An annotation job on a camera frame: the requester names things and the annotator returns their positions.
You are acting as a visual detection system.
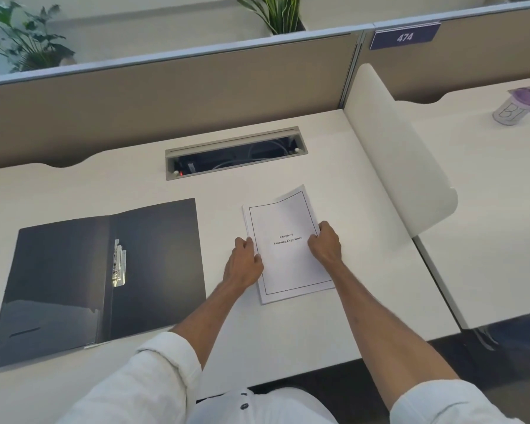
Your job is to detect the beige partition panel with sign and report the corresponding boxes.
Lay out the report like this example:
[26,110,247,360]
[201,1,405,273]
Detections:
[358,0,530,104]

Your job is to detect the white cup with purple lid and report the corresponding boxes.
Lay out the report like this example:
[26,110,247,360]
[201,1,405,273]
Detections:
[493,88,530,127]

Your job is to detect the person's left hand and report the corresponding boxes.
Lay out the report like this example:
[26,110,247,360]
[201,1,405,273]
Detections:
[223,237,264,300]

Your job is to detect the desk cable tray opening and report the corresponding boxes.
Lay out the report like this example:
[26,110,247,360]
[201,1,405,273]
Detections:
[165,126,309,182]

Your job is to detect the leafy green plant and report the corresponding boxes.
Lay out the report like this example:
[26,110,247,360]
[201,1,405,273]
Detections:
[0,0,77,74]

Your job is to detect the white curved desk divider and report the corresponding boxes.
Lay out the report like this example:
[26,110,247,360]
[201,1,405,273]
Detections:
[344,63,458,238]

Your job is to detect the person's left forearm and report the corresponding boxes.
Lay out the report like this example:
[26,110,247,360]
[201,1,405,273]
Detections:
[170,280,259,371]

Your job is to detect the white shirt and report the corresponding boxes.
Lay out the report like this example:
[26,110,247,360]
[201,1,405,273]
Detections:
[55,331,526,424]

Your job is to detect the white printed paper document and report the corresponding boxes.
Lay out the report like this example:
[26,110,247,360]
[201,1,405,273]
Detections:
[241,185,336,305]

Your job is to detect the silver folder clip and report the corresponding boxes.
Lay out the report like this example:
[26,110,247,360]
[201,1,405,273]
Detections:
[112,238,127,288]

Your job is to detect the spiky green plant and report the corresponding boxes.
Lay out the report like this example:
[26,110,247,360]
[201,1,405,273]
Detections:
[234,0,302,36]

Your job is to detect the person's right hand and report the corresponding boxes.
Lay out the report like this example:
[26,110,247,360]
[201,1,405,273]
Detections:
[308,221,342,271]

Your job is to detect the long beige partition panel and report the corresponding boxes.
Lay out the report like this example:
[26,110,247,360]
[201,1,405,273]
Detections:
[0,26,365,170]

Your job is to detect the purple number sign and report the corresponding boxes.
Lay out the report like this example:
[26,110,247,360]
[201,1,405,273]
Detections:
[370,23,441,51]

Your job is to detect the black open file folder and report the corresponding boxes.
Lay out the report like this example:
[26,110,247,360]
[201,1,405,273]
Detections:
[0,198,207,371]

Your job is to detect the person's right forearm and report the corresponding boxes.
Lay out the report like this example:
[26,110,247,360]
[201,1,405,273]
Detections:
[330,260,462,409]

